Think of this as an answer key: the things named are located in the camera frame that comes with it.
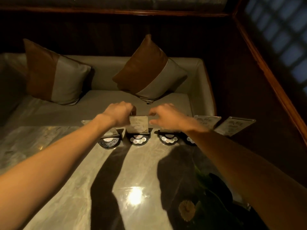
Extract person's right hand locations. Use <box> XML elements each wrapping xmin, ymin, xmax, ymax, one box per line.
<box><xmin>148</xmin><ymin>103</ymin><xmax>200</xmax><ymax>132</ymax></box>

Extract person's left hand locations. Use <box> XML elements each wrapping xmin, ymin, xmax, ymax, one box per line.
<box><xmin>101</xmin><ymin>101</ymin><xmax>137</xmax><ymax>129</ymax></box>

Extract clear acrylic table sign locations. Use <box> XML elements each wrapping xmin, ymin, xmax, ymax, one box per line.
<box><xmin>126</xmin><ymin>115</ymin><xmax>150</xmax><ymax>134</ymax></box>
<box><xmin>81</xmin><ymin>120</ymin><xmax>121</xmax><ymax>140</ymax></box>
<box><xmin>214</xmin><ymin>116</ymin><xmax>256</xmax><ymax>137</ymax></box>
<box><xmin>193</xmin><ymin>115</ymin><xmax>222</xmax><ymax>130</ymax></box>

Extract person's left forearm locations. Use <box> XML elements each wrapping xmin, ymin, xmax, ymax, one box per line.
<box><xmin>0</xmin><ymin>114</ymin><xmax>115</xmax><ymax>230</ymax></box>

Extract person's right forearm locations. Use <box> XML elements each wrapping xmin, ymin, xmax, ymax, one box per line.
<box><xmin>186</xmin><ymin>123</ymin><xmax>307</xmax><ymax>230</ymax></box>

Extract black round call button base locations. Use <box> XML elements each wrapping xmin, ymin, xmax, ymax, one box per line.
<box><xmin>181</xmin><ymin>133</ymin><xmax>197</xmax><ymax>146</ymax></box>
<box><xmin>126</xmin><ymin>132</ymin><xmax>151</xmax><ymax>146</ymax></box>
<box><xmin>157</xmin><ymin>131</ymin><xmax>181</xmax><ymax>146</ymax></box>
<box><xmin>98</xmin><ymin>136</ymin><xmax>120</xmax><ymax>149</ymax></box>

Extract grey upholstered bench sofa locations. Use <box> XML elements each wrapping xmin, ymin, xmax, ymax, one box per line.
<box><xmin>0</xmin><ymin>53</ymin><xmax>218</xmax><ymax>132</ymax></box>

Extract brown and grey cushion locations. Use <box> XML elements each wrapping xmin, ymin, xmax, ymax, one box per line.
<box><xmin>112</xmin><ymin>34</ymin><xmax>188</xmax><ymax>104</ymax></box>
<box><xmin>23</xmin><ymin>38</ymin><xmax>93</xmax><ymax>106</ymax></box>

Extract yellow flower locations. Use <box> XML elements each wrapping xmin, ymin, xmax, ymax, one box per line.
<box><xmin>178</xmin><ymin>200</ymin><xmax>197</xmax><ymax>222</ymax></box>

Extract dark green plant leaves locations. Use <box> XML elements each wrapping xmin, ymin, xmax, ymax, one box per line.
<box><xmin>192</xmin><ymin>165</ymin><xmax>243</xmax><ymax>230</ymax></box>

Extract lattice window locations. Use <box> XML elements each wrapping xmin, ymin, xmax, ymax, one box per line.
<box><xmin>242</xmin><ymin>0</ymin><xmax>307</xmax><ymax>94</ymax></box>

